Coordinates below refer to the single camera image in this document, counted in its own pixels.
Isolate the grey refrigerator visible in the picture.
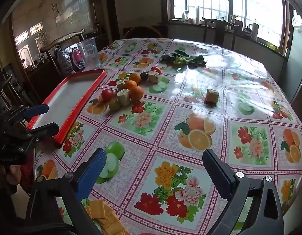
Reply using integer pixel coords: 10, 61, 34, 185
287, 17, 302, 103

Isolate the red tomato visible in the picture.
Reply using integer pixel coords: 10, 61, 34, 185
101, 89, 114, 102

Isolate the small green fruit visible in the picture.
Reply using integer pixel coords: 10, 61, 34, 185
108, 100, 121, 111

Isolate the leafy green vegetable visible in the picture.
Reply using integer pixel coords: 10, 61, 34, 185
160, 50, 207, 68

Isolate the clear glass mug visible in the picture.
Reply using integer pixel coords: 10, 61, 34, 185
78, 37, 102, 70

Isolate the white plastic bag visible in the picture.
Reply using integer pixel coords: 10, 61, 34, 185
291, 15, 302, 31

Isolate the person's left hand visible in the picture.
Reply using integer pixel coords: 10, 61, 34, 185
0, 163, 22, 190

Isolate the window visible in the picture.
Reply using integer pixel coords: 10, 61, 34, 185
166, 0, 288, 47

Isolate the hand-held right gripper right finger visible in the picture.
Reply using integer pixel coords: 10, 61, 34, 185
202, 149, 285, 235

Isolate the pile of square crackers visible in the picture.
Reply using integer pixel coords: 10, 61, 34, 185
84, 199, 130, 235

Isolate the dark wooden chair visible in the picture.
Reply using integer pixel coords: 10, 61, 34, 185
202, 17, 241, 52

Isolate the red rimmed white tray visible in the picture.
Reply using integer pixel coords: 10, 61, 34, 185
27, 69, 108, 145

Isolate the orange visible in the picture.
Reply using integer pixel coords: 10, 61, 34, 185
124, 80, 138, 91
128, 73, 142, 84
128, 87, 144, 101

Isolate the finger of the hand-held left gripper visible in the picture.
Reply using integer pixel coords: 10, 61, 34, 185
4, 122, 60, 152
5, 104, 49, 128

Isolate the pink thermos bottle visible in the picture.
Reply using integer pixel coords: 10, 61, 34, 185
72, 48, 86, 70

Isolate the white paper roll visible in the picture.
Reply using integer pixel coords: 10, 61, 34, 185
251, 21, 259, 41

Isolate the wooden chair with curved top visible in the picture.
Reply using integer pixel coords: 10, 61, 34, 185
40, 29, 86, 79

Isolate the fruit and flower printed tablecloth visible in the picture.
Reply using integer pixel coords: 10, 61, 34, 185
33, 38, 302, 235

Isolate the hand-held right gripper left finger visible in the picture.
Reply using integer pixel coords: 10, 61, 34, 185
24, 148, 107, 235

